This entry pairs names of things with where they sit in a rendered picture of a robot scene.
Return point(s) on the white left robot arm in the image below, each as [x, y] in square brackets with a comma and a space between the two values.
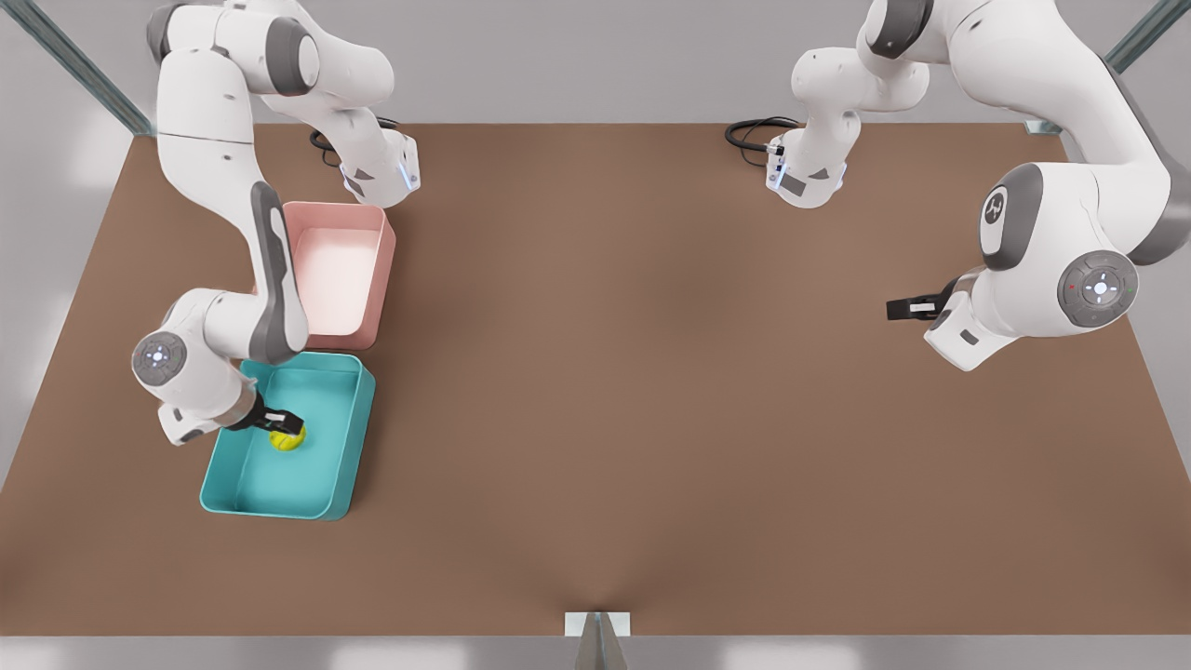
[1070, 223]

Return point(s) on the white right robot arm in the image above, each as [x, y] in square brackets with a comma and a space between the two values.
[219, 140]

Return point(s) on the teal plastic bin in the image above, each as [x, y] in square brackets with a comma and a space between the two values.
[307, 456]

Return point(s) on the silver frame post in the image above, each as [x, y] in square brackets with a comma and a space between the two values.
[1130, 46]
[596, 640]
[79, 65]

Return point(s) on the pink plastic bin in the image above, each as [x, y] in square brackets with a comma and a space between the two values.
[340, 279]

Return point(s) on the yellow ball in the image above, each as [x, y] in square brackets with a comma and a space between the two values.
[287, 439]

